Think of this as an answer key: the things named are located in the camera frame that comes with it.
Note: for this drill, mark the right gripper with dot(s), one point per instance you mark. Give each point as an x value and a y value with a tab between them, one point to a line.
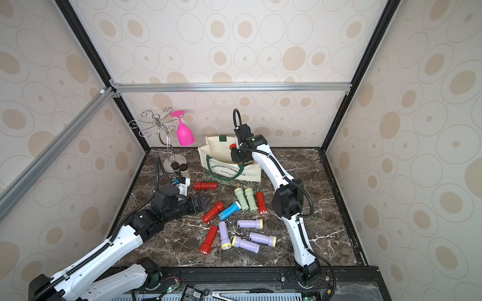
238	155

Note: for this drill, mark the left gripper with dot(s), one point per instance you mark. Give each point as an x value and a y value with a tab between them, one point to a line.
201	204

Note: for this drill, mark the red flashlight bottom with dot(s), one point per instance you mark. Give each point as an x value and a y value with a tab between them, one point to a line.
207	246

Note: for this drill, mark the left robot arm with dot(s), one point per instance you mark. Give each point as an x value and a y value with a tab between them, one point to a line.
83	279

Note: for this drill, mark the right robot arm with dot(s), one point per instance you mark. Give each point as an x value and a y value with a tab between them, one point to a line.
291	202

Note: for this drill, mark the cream canvas tote bag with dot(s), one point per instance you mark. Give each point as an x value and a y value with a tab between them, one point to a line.
215	158

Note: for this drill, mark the blue flashlight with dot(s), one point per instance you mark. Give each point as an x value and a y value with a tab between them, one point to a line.
234	208

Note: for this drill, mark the left green flashlight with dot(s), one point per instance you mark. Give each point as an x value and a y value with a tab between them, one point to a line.
241	199

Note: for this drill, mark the green flashlight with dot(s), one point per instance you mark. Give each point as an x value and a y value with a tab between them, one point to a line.
241	199
251	199

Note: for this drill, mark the right green flashlight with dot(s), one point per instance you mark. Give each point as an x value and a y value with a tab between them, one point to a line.
251	199

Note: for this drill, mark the purple flashlight diagonal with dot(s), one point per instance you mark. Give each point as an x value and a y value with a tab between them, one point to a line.
225	240

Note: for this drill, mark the pink plastic wine glass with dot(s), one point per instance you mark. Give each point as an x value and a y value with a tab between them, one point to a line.
184	133

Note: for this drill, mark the small red flashlight right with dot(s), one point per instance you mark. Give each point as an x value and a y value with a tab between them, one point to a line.
262	208

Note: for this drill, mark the purple flashlight upper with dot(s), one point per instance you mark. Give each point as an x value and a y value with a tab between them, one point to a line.
254	224

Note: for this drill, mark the purple flashlight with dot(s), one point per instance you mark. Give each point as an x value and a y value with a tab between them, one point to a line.
263	239
254	224
238	242

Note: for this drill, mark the purple flashlight bottom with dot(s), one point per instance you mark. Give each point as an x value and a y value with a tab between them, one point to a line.
238	242

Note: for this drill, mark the purple flashlight right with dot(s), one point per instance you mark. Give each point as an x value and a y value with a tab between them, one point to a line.
263	239

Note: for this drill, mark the chrome wine glass rack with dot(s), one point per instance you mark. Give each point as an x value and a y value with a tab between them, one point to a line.
152	122

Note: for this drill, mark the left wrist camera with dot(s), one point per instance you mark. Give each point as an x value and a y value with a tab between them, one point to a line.
182	184

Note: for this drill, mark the horizontal aluminium rail back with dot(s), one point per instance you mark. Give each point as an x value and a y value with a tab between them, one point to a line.
243	87

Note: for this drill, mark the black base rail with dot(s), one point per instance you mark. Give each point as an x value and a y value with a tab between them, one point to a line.
229	283

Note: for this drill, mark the aluminium rail left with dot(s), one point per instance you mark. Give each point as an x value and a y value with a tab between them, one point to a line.
20	186

